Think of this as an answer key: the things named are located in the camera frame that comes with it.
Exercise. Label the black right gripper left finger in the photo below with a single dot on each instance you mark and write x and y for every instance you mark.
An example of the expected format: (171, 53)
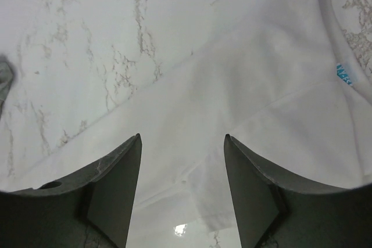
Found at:
(90, 207)

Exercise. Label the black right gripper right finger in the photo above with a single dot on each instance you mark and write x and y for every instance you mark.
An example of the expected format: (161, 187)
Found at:
(276, 207)

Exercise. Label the white t-shirt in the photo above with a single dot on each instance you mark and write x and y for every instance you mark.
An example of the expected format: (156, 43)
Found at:
(279, 75)

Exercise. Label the grey folded t-shirt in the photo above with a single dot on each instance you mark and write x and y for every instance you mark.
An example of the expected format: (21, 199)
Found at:
(6, 79)

